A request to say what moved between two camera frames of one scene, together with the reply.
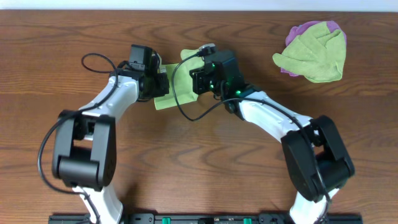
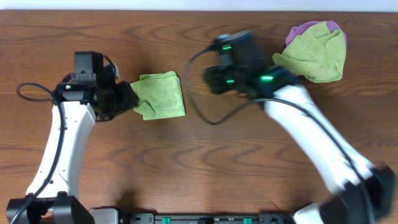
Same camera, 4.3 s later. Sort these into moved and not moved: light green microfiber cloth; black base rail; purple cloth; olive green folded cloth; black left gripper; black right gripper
Moved: black left gripper; light green microfiber cloth; black right gripper
Not moved: black base rail; purple cloth; olive green folded cloth
